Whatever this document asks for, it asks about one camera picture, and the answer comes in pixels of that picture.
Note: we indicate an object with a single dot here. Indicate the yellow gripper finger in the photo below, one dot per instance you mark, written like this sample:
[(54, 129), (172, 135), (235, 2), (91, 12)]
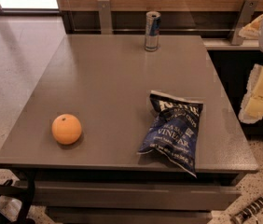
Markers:
[(252, 102), (251, 30)]

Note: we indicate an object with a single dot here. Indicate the blue chip bag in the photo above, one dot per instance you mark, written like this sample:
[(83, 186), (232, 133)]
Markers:
[(174, 131)]

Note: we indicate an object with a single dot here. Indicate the left metal bracket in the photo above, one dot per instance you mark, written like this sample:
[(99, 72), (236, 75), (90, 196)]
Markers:
[(105, 17)]

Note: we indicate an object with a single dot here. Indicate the orange fruit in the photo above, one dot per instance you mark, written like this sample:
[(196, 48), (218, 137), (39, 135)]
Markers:
[(66, 129)]

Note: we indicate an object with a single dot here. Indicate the striped tube on floor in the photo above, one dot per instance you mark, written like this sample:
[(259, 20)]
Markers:
[(249, 211)]

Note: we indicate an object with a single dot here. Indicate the metal bracket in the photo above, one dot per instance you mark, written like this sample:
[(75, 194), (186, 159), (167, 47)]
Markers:
[(244, 16), (105, 17)]

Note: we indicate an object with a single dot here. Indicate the grey table drawer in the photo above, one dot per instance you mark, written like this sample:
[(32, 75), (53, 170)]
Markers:
[(134, 196)]

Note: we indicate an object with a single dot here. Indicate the redbull can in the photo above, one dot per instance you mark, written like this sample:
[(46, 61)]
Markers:
[(152, 30)]

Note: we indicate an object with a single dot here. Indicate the black chair base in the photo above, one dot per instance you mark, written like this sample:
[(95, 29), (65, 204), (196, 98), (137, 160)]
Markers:
[(25, 196)]

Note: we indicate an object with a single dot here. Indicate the right metal bracket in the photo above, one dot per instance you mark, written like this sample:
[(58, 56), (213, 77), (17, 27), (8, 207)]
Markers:
[(244, 16)]

